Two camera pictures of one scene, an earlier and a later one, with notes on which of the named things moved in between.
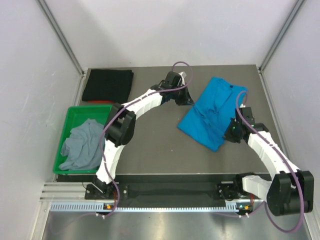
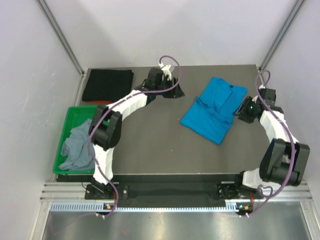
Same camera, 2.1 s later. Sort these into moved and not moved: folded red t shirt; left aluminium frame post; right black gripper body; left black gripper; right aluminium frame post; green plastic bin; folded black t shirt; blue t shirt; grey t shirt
Moved: blue t shirt; right black gripper body; left black gripper
Not moved: green plastic bin; folded black t shirt; right aluminium frame post; folded red t shirt; grey t shirt; left aluminium frame post
